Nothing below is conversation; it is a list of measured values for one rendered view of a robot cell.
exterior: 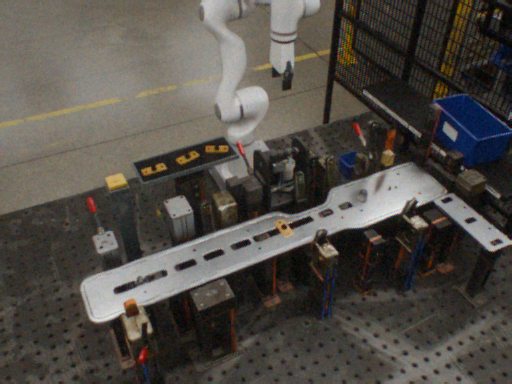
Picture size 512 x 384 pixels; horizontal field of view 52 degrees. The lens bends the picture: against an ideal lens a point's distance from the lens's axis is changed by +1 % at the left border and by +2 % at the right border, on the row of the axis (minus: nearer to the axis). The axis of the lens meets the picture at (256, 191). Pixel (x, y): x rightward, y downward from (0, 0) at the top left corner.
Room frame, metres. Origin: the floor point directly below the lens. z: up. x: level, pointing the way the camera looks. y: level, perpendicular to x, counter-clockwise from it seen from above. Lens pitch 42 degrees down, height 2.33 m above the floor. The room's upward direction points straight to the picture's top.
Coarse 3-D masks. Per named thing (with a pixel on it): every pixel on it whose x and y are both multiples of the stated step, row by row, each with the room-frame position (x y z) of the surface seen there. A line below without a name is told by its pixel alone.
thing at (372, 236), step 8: (368, 232) 1.28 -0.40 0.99; (376, 232) 1.28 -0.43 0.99; (368, 240) 1.26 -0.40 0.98; (376, 240) 1.24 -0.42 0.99; (368, 248) 1.24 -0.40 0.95; (376, 248) 1.23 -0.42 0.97; (368, 256) 1.24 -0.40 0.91; (376, 256) 1.23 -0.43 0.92; (360, 264) 1.28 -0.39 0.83; (368, 264) 1.23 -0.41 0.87; (360, 272) 1.27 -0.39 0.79; (368, 272) 1.24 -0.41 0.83; (360, 280) 1.25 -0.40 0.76; (368, 280) 1.24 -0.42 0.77; (360, 288) 1.25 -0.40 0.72; (368, 288) 1.24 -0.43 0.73
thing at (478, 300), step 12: (480, 252) 1.24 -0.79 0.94; (492, 252) 1.20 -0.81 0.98; (480, 264) 1.23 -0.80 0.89; (492, 264) 1.22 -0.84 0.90; (480, 276) 1.21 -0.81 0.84; (456, 288) 1.26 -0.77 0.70; (468, 288) 1.23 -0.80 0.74; (480, 288) 1.22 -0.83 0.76; (468, 300) 1.21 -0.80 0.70; (480, 300) 1.21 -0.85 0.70
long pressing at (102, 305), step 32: (352, 192) 1.49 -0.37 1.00; (384, 192) 1.49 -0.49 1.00; (416, 192) 1.49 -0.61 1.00; (256, 224) 1.31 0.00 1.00; (320, 224) 1.31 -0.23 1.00; (352, 224) 1.32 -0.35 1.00; (160, 256) 1.16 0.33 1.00; (192, 256) 1.16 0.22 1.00; (224, 256) 1.16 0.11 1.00; (256, 256) 1.16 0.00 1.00; (96, 288) 1.03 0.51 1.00; (160, 288) 1.03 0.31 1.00; (96, 320) 0.91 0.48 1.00
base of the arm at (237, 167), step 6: (252, 144) 1.83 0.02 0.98; (246, 150) 1.81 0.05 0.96; (252, 150) 1.83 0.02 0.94; (240, 156) 1.80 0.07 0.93; (246, 156) 1.81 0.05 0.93; (252, 156) 1.83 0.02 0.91; (228, 162) 1.92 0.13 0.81; (234, 162) 1.81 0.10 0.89; (240, 162) 1.81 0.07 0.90; (252, 162) 1.83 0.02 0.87; (222, 168) 1.87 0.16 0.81; (228, 168) 1.87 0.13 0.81; (234, 168) 1.82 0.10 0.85; (240, 168) 1.81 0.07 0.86; (246, 168) 1.81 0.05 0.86; (252, 168) 1.83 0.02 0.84; (222, 174) 1.83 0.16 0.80; (228, 174) 1.83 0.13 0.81; (234, 174) 1.82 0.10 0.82; (240, 174) 1.81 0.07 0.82; (246, 174) 1.81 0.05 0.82
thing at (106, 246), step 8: (112, 232) 1.22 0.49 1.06; (96, 240) 1.18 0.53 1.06; (104, 240) 1.18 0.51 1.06; (112, 240) 1.18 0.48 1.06; (96, 248) 1.15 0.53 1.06; (104, 248) 1.14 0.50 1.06; (112, 248) 1.15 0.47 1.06; (104, 256) 1.13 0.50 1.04; (112, 256) 1.14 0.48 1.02; (120, 256) 1.15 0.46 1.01; (104, 264) 1.13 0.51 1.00; (112, 264) 1.14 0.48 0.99; (120, 264) 1.15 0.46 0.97; (120, 288) 1.15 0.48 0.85; (128, 288) 1.16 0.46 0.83
